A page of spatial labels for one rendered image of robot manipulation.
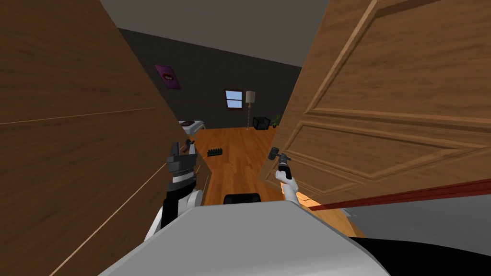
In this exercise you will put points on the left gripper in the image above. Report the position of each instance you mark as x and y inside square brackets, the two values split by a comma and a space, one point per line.
[182, 164]

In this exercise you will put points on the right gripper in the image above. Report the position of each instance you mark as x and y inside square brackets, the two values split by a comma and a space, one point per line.
[283, 158]

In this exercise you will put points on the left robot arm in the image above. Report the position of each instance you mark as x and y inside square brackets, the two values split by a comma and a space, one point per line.
[180, 191]

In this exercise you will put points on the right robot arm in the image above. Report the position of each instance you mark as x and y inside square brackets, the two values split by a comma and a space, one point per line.
[290, 188]

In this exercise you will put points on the white low table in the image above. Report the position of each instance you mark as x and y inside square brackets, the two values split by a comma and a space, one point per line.
[191, 125]

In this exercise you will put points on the black ridged floor object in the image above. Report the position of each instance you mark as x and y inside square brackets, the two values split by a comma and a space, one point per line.
[215, 152]

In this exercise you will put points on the green potted plant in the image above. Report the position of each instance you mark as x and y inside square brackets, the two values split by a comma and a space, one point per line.
[276, 121]

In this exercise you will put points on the black open cube crate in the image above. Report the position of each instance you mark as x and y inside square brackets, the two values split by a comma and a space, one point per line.
[261, 123]

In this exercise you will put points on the floor lamp with pale shade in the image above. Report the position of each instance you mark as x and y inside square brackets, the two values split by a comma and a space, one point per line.
[250, 97]

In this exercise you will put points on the small window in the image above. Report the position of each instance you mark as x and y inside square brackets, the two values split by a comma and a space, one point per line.
[234, 99]

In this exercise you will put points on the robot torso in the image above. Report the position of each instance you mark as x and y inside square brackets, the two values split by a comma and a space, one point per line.
[249, 241]

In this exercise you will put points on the brown wooden panelled door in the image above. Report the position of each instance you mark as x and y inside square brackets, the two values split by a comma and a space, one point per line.
[383, 115]

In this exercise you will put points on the purple wall picture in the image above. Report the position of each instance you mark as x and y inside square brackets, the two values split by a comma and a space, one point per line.
[168, 76]

